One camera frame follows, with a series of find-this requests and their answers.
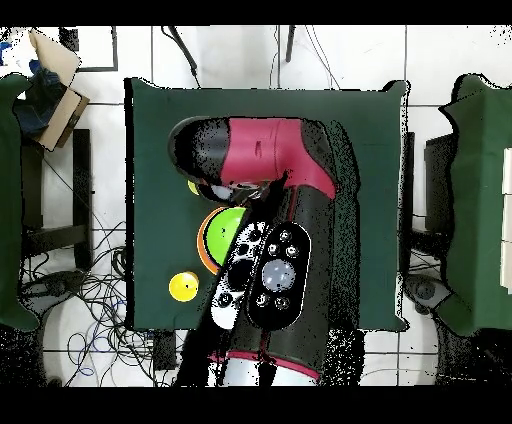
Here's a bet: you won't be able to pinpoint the green cloth covered table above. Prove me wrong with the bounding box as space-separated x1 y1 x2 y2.
437 73 512 337
0 73 41 333

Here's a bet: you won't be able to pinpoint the black stool frame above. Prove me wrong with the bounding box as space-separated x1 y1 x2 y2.
19 127 94 271

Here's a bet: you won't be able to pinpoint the black metal frame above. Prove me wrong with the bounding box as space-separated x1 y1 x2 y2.
58 25 120 73

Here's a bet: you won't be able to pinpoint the white blocks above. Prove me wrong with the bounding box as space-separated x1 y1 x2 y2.
499 146 512 295

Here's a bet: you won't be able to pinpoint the orange-yellow plastic cup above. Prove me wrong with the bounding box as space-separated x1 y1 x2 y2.
168 270 200 303

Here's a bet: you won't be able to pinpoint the black chair base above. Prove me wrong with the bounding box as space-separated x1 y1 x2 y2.
19 269 87 317
403 273 453 315

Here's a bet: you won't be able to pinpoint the large green plastic bowl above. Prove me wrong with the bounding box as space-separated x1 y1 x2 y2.
205 206 247 267

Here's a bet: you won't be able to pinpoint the dark blue cloth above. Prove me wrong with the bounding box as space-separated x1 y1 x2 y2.
11 59 67 139

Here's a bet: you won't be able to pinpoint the black power adapter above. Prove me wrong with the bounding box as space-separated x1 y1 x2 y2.
152 330 178 372

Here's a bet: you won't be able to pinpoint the tangle of floor cables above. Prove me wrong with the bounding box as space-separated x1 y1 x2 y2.
19 219 189 387

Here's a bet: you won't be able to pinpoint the cardboard box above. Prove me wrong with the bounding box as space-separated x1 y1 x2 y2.
27 28 91 153

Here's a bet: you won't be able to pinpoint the dark green tablecloth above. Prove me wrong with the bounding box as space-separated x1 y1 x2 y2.
124 76 411 332

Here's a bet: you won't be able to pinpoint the black tripod leg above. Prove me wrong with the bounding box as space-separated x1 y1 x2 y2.
284 25 298 64
161 25 202 89

